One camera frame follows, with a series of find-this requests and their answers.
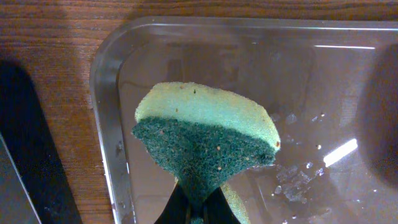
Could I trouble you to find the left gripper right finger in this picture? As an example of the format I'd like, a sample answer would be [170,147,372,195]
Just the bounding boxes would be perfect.
[203,187,240,224]

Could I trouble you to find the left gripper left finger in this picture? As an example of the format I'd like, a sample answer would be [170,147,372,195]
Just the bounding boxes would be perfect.
[155,183,190,224]

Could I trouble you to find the green scrubbing sponge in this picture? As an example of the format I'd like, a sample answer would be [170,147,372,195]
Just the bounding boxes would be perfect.
[131,82,281,223]

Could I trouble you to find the black rectangular sponge tray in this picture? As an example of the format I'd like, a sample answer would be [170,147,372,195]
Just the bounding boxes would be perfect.
[90,17,397,223]

